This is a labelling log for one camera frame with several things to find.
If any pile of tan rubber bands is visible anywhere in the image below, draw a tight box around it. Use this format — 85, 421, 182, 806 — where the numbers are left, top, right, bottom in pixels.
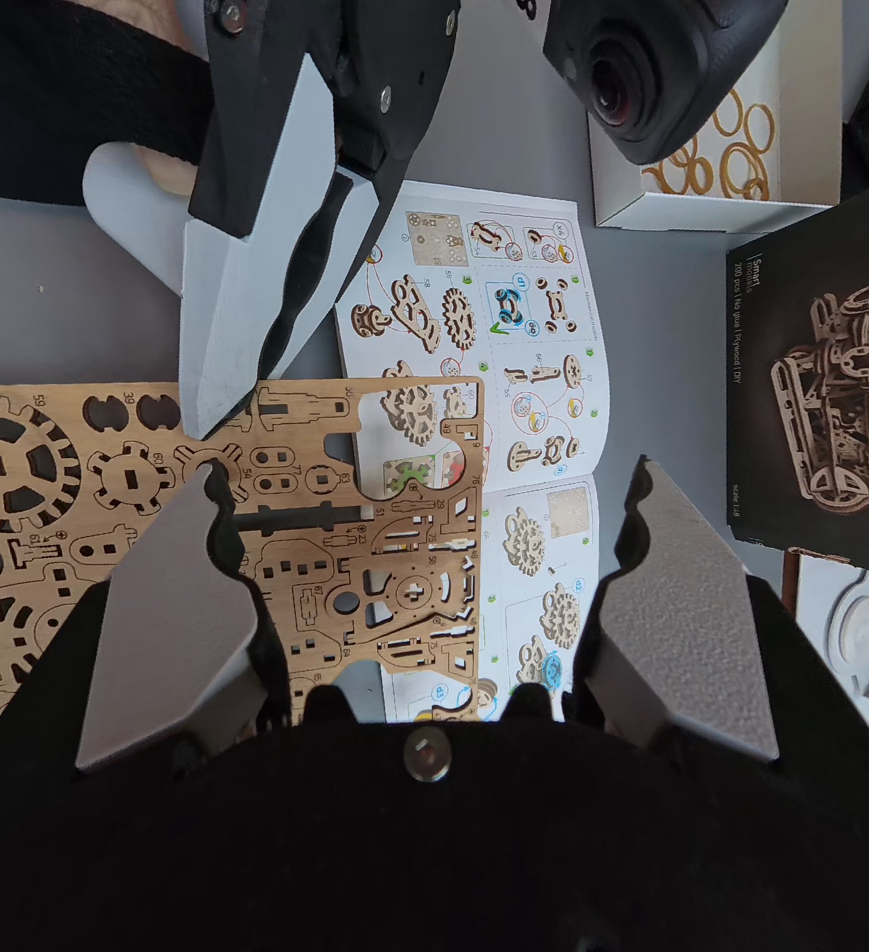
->
642, 85, 777, 202

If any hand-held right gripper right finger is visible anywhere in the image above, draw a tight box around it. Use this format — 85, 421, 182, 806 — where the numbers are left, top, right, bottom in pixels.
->
567, 455, 781, 763

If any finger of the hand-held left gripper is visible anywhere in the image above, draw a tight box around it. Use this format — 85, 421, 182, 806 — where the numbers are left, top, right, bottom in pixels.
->
262, 167, 400, 382
181, 56, 340, 441

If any wooden puzzle parts sheet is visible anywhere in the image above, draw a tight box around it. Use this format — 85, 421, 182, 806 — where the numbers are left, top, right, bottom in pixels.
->
0, 375, 487, 730

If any white cardboard box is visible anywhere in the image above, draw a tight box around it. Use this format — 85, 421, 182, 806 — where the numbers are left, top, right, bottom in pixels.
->
586, 0, 844, 232

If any person's left hand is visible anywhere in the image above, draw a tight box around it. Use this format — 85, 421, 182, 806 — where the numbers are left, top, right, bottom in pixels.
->
111, 0, 201, 198

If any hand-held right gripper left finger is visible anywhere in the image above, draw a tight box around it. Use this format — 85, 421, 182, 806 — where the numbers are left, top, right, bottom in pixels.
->
73, 461, 294, 771

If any white moulded tray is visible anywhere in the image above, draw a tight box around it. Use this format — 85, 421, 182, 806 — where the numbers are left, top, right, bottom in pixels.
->
784, 546, 869, 733

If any dark printed model box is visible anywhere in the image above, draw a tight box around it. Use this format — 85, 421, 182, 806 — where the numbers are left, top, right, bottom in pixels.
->
724, 175, 869, 577

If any grey desk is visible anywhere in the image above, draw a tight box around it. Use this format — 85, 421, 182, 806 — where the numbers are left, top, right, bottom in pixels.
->
0, 0, 869, 745

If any illustrated instruction booklet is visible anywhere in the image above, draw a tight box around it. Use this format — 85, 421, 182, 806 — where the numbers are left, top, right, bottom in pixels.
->
334, 178, 610, 726

